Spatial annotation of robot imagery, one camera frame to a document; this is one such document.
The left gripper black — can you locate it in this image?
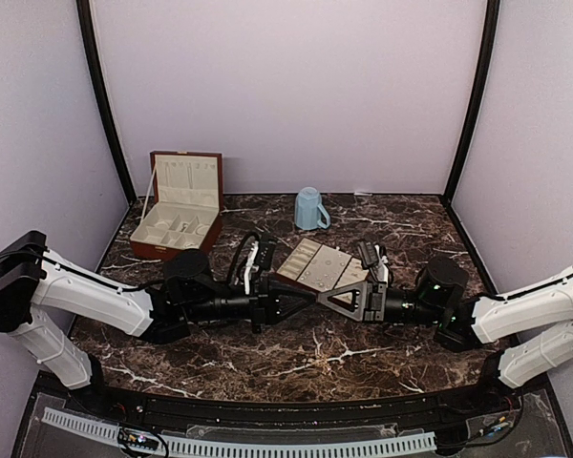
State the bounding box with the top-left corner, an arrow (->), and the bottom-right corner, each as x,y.
183,277 -> 317,336

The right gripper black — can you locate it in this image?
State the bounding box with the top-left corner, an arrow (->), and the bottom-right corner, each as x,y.
317,281 -> 444,325

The brown jewelry tray cream lining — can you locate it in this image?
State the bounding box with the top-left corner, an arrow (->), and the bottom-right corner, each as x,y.
277,239 -> 368,292

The brown jewelry box cream lining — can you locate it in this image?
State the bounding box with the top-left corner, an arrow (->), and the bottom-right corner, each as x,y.
130,151 -> 223,260

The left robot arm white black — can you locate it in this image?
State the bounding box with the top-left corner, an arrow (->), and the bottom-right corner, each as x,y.
0,230 -> 316,416

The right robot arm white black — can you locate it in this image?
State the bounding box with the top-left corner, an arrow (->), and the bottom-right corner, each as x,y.
317,243 -> 573,414

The light blue mug upside down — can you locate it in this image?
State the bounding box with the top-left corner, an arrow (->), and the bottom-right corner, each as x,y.
294,187 -> 330,231

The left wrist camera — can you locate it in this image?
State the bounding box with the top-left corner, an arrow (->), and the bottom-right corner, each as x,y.
228,232 -> 277,295

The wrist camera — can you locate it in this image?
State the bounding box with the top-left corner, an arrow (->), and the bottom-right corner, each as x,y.
356,239 -> 393,285
228,232 -> 277,295

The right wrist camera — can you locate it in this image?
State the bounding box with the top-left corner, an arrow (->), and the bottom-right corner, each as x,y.
356,239 -> 393,285

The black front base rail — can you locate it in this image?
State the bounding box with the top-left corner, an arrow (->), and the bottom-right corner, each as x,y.
30,371 -> 563,436

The white slotted cable duct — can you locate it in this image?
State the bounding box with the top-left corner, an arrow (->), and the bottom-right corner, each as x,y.
41,407 -> 437,457

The right black frame post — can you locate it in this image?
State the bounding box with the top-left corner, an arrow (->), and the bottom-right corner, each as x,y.
441,0 -> 500,207

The black frame post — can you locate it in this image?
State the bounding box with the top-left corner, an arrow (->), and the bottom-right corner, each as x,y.
441,0 -> 500,207
75,0 -> 137,205

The left black frame post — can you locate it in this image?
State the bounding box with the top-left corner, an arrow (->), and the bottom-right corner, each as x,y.
75,0 -> 137,205

